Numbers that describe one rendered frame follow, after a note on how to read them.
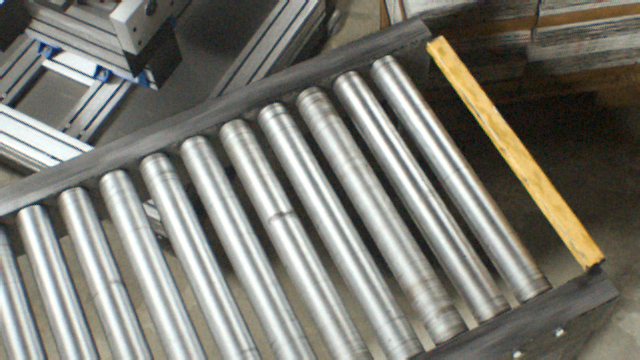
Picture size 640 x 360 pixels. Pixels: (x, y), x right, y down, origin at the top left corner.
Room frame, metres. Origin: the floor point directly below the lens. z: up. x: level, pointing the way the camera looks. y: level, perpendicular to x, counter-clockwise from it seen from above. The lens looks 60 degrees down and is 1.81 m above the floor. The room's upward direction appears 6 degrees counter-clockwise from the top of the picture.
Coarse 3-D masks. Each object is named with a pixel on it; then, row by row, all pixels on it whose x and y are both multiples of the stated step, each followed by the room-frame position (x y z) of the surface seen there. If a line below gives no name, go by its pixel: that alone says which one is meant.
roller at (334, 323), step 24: (240, 120) 0.72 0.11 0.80; (240, 144) 0.68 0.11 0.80; (240, 168) 0.64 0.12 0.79; (264, 168) 0.63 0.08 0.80; (264, 192) 0.59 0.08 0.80; (264, 216) 0.56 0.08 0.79; (288, 216) 0.55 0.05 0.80; (288, 240) 0.51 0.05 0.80; (288, 264) 0.48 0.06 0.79; (312, 264) 0.47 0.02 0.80; (312, 288) 0.43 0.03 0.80; (312, 312) 0.40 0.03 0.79; (336, 312) 0.40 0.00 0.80; (336, 336) 0.36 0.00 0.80; (360, 336) 0.36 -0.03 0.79
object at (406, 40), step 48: (336, 48) 0.84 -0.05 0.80; (384, 48) 0.83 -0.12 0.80; (240, 96) 0.77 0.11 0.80; (288, 96) 0.76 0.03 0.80; (336, 96) 0.78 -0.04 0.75; (144, 144) 0.70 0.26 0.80; (0, 192) 0.64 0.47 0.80; (48, 192) 0.63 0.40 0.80; (96, 192) 0.65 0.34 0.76; (144, 192) 0.67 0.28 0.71
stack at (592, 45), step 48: (432, 0) 1.17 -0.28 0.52; (480, 0) 1.18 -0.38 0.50; (528, 0) 1.18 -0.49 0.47; (576, 0) 1.19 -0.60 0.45; (624, 0) 1.19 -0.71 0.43; (480, 48) 1.19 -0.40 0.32; (528, 48) 1.20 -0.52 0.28; (576, 48) 1.19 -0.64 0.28; (624, 48) 1.19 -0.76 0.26; (528, 96) 1.18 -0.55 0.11; (624, 96) 1.19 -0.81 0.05
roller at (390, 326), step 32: (288, 128) 0.70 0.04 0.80; (288, 160) 0.64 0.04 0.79; (320, 192) 0.58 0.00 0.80; (320, 224) 0.53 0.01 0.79; (352, 224) 0.53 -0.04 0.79; (352, 256) 0.47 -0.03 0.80; (352, 288) 0.43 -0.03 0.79; (384, 288) 0.42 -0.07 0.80; (384, 320) 0.38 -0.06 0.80; (384, 352) 0.34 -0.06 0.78; (416, 352) 0.33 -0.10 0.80
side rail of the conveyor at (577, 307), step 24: (576, 288) 0.39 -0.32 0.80; (600, 288) 0.39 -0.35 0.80; (528, 312) 0.37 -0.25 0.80; (552, 312) 0.36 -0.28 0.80; (576, 312) 0.36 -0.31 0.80; (600, 312) 0.37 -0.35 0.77; (456, 336) 0.35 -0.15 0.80; (480, 336) 0.34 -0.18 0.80; (504, 336) 0.34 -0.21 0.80; (528, 336) 0.33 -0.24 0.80; (552, 336) 0.34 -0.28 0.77; (576, 336) 0.36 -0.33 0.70
